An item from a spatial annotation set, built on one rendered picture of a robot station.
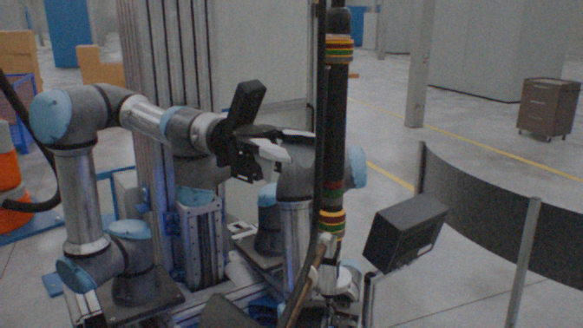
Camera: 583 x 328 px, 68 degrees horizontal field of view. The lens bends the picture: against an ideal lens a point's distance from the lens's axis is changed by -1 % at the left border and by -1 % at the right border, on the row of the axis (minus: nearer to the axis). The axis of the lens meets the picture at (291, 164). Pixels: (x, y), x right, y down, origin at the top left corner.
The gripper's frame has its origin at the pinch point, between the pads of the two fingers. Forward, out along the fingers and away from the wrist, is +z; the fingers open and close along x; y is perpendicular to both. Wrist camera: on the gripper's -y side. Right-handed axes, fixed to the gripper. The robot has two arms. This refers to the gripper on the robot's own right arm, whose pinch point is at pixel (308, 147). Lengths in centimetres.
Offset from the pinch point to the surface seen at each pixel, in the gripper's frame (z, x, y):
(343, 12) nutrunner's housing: 5.9, 0.6, -18.8
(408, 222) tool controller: -15, -67, 43
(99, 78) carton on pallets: -849, -353, 106
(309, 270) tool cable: 11.1, 12.9, 10.0
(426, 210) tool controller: -14, -78, 42
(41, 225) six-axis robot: -365, -62, 163
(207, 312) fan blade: -5.8, 15.8, 23.3
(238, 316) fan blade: -4.7, 10.9, 26.2
